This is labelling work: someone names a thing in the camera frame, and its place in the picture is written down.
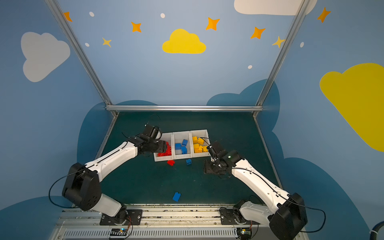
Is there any long red brick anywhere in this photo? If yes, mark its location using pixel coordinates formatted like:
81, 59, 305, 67
165, 142, 172, 156

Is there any red brick top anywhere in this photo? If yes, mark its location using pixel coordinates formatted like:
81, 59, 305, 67
167, 160, 175, 166

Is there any blue brick bottom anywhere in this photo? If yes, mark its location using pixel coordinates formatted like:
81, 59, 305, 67
173, 192, 181, 202

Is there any blue brick top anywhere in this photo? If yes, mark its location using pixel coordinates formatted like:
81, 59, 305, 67
175, 143, 182, 150

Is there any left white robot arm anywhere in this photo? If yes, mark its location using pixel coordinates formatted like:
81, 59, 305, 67
62, 125, 168, 226

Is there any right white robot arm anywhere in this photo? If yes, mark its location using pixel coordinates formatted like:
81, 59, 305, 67
204, 142, 308, 240

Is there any white left bin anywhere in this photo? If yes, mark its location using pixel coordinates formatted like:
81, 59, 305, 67
154, 133, 175, 162

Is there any white bin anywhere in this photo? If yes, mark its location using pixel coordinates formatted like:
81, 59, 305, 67
172, 131, 192, 160
154, 133, 175, 162
189, 130, 211, 158

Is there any white middle bin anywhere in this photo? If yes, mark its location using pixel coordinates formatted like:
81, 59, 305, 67
172, 131, 192, 160

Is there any white right bin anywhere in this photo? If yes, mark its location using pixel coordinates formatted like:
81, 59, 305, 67
189, 130, 211, 158

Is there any right controller board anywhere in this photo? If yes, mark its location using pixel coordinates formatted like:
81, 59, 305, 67
236, 228, 252, 240

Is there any controller board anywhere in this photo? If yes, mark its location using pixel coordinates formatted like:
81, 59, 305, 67
109, 228, 129, 240
236, 228, 252, 240

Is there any left controller board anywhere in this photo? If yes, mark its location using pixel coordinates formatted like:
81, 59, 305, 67
109, 228, 129, 240

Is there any horizontal aluminium frame bar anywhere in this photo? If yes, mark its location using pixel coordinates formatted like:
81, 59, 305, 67
106, 105, 263, 112

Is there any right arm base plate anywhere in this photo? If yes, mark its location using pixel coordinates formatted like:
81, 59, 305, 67
219, 208, 259, 225

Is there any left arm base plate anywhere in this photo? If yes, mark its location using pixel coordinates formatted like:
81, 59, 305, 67
100, 209, 143, 226

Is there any aluminium rail base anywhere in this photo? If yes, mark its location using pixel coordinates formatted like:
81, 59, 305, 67
50, 204, 277, 240

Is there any left aluminium frame post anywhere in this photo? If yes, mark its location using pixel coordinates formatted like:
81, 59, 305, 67
45, 0, 113, 106

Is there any aluminium frame post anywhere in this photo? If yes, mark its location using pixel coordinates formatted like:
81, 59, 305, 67
45, 0, 113, 106
252, 0, 312, 121

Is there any right aluminium frame post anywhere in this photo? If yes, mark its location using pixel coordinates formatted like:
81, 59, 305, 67
252, 0, 312, 121

